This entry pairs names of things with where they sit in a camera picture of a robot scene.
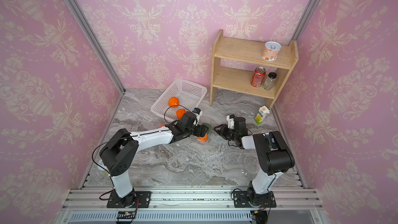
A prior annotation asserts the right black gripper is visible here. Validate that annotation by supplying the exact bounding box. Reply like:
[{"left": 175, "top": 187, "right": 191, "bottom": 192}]
[{"left": 214, "top": 124, "right": 239, "bottom": 141}]

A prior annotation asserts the peeled orange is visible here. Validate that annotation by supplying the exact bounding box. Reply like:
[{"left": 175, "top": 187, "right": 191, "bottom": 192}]
[
  {"left": 176, "top": 109, "right": 186, "bottom": 119},
  {"left": 168, "top": 97, "right": 179, "bottom": 108}
]

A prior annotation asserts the container green fruit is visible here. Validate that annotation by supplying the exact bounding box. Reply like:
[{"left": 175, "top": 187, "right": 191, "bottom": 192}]
[{"left": 203, "top": 123, "right": 212, "bottom": 134}]

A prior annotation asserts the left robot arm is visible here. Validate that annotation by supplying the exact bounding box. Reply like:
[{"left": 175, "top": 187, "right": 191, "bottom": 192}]
[{"left": 99, "top": 108, "right": 208, "bottom": 200}]

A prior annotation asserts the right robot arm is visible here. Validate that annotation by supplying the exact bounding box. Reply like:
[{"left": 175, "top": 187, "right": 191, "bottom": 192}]
[{"left": 213, "top": 115, "right": 295, "bottom": 208}]

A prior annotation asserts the green white juice carton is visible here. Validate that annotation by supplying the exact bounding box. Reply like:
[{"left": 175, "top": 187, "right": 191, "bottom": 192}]
[{"left": 255, "top": 106, "right": 270, "bottom": 124}]

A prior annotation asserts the white plastic basket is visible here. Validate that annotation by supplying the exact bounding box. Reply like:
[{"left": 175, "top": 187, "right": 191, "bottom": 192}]
[{"left": 151, "top": 79, "right": 207, "bottom": 122}]

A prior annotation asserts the glass spice jar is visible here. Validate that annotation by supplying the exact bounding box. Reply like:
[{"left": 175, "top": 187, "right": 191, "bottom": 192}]
[{"left": 263, "top": 72, "right": 277, "bottom": 91}]

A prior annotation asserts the red soda can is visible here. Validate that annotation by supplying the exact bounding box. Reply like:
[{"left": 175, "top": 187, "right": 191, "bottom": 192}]
[{"left": 251, "top": 66, "right": 266, "bottom": 88}]

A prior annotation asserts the white orange cup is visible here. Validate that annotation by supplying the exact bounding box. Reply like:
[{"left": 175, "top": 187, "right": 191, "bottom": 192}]
[{"left": 262, "top": 41, "right": 282, "bottom": 61}]

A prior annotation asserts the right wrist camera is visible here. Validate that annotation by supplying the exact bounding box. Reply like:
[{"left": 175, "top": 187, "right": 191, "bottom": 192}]
[{"left": 227, "top": 114, "right": 235, "bottom": 130}]

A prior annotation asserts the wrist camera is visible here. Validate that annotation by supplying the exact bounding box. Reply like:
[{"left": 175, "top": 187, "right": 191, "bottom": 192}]
[
  {"left": 227, "top": 114, "right": 235, "bottom": 130},
  {"left": 193, "top": 107, "right": 203, "bottom": 122}
]

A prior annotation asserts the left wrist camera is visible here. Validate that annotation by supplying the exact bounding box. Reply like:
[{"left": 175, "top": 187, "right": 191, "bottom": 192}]
[{"left": 193, "top": 107, "right": 203, "bottom": 122}]

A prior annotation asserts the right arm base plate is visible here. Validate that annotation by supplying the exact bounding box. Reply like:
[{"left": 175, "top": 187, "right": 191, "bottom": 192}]
[{"left": 231, "top": 189, "right": 277, "bottom": 208}]

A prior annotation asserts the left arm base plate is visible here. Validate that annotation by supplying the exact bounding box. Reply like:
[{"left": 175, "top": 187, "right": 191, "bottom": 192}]
[{"left": 107, "top": 190, "right": 151, "bottom": 208}]

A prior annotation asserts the aluminium frame rail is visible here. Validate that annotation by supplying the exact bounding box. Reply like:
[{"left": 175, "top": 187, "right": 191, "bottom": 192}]
[{"left": 57, "top": 186, "right": 327, "bottom": 224}]

